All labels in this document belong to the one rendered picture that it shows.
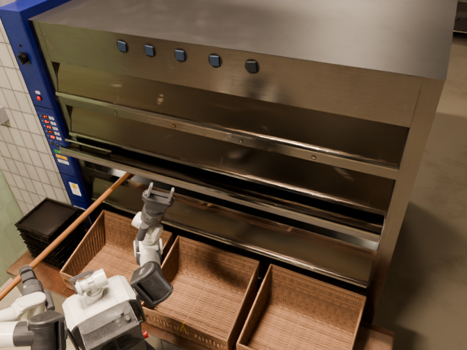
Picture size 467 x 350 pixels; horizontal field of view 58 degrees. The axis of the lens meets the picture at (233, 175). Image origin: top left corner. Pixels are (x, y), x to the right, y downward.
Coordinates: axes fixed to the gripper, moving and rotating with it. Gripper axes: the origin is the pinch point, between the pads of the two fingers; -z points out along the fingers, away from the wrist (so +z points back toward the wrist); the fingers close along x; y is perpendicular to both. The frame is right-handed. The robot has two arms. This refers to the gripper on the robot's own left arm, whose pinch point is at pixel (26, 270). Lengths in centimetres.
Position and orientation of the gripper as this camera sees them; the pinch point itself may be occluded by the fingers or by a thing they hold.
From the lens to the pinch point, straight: 223.9
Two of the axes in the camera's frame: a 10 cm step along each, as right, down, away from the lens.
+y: 8.6, -3.4, 3.9
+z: 5.1, 5.1, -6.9
